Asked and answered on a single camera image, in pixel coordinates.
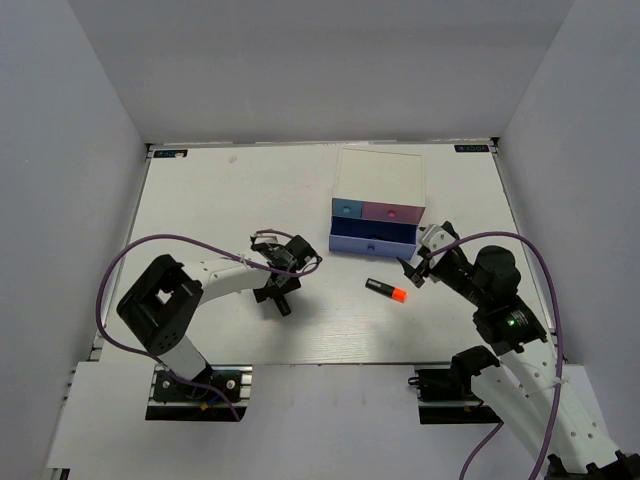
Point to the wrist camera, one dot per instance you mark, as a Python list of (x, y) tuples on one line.
[(268, 240), (433, 238)]

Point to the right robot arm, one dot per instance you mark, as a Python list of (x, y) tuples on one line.
[(518, 370)]

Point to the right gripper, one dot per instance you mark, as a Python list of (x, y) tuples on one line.
[(411, 272)]

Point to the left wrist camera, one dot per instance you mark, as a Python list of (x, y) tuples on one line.
[(268, 240)]

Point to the blue small drawer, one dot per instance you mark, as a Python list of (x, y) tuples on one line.
[(347, 208)]

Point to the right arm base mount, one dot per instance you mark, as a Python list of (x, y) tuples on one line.
[(442, 400)]

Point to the white drawer cabinet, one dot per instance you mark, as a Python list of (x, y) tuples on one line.
[(381, 177)]

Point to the pink drawer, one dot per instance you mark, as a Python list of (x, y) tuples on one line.
[(394, 213)]

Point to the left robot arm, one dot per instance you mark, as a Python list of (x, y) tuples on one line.
[(159, 306)]

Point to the pink highlighter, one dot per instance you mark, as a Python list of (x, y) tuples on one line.
[(282, 306)]

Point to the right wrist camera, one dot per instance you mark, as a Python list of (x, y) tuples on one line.
[(433, 238)]

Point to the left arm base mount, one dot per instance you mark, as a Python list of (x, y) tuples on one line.
[(170, 400)]

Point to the green highlighter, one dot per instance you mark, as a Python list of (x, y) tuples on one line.
[(380, 237)]

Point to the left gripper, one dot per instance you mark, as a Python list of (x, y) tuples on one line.
[(261, 295)]

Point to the orange highlighter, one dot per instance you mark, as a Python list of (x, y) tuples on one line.
[(386, 290)]

